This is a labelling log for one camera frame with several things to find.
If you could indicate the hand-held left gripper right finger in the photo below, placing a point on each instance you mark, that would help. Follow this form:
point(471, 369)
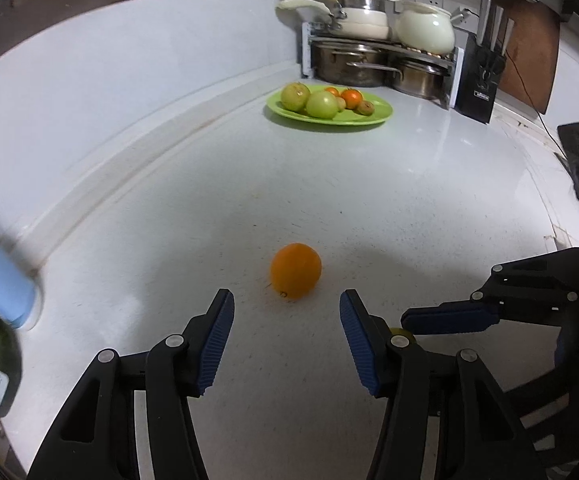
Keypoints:
point(362, 342)

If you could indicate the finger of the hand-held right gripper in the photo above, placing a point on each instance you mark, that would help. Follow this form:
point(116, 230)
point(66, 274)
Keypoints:
point(444, 319)

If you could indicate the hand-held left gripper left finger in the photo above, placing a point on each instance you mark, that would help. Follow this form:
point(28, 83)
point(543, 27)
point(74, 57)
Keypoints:
point(214, 340)

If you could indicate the green tomato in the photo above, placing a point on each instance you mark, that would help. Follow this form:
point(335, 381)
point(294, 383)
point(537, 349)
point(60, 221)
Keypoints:
point(403, 334)

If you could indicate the orange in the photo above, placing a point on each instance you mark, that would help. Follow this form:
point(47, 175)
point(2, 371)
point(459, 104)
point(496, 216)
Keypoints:
point(352, 99)
point(295, 270)
point(331, 91)

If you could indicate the green plate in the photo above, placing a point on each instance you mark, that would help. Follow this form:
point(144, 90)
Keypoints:
point(289, 117)

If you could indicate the large yellow-green fruit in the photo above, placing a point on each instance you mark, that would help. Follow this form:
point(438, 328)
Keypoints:
point(294, 96)

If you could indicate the small brownish fruit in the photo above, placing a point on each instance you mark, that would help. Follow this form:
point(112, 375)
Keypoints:
point(367, 108)

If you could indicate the black knife block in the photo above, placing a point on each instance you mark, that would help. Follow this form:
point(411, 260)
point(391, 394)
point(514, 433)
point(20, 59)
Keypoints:
point(479, 85)

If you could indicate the small steel pot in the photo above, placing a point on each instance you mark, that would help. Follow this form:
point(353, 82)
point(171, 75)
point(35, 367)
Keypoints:
point(422, 80)

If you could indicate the green apple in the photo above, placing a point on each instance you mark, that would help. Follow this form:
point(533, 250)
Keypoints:
point(322, 105)

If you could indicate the large steel pot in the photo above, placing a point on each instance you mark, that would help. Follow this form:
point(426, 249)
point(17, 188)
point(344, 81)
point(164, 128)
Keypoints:
point(349, 65)

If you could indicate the brown cutting board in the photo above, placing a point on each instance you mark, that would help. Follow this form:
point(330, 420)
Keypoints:
point(534, 45)

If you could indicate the white ceramic pot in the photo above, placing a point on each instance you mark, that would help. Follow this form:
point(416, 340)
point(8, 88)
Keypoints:
point(424, 27)

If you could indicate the metal pot rack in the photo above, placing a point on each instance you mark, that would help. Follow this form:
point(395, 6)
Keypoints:
point(307, 50)

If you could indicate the white frying pan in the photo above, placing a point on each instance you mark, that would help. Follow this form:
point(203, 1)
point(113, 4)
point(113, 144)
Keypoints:
point(364, 25)

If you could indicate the white wall outlets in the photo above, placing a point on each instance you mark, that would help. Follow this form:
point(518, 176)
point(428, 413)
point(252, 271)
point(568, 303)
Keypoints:
point(464, 10)

